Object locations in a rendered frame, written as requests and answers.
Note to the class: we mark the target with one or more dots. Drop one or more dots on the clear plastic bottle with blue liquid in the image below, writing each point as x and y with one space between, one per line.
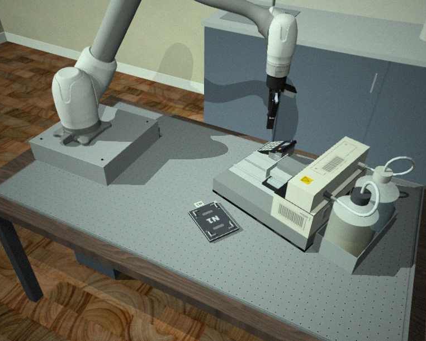
389 194

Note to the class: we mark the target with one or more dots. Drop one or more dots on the white plastic bottle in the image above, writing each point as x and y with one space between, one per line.
347 230

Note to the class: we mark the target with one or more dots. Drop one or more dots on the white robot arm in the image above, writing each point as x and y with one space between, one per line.
77 91

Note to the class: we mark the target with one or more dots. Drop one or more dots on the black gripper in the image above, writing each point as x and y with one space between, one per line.
274 84

